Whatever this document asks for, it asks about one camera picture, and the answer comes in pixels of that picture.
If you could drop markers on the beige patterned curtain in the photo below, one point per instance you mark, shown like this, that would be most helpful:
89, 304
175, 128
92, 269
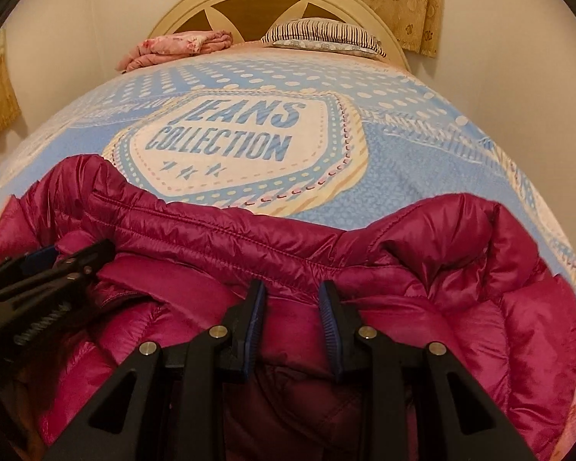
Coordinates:
393, 0

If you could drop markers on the pink and blue printed blanket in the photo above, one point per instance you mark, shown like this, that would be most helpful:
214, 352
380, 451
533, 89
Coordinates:
317, 192

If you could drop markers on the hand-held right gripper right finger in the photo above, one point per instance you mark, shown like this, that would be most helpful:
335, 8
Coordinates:
329, 326

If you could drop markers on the striped pillow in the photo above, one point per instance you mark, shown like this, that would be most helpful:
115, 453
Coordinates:
317, 31

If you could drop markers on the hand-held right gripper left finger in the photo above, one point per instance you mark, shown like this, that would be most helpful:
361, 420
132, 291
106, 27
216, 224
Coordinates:
254, 319

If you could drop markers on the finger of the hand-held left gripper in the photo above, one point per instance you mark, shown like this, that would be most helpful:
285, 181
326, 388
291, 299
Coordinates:
41, 257
86, 259

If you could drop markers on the pink floral folded quilt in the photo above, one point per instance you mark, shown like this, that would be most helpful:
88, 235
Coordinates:
173, 45

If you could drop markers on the magenta quilted puffer jacket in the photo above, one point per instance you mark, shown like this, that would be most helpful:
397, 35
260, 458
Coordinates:
413, 259

